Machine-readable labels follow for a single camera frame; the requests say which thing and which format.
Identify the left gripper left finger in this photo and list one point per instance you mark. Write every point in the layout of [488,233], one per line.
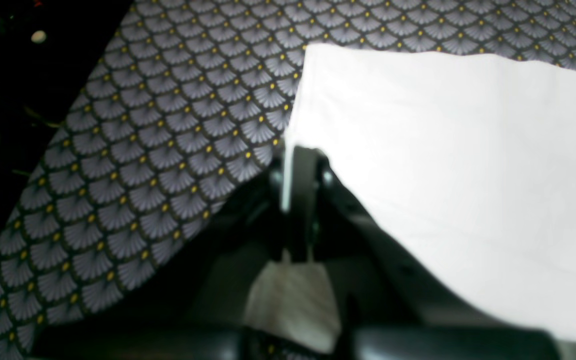
[291,181]

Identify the white printed T-shirt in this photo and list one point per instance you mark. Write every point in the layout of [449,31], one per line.
[469,161]

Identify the patterned grey tablecloth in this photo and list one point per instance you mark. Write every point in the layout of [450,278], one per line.
[189,101]

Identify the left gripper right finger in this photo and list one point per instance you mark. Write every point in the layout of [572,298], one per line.
[339,225]

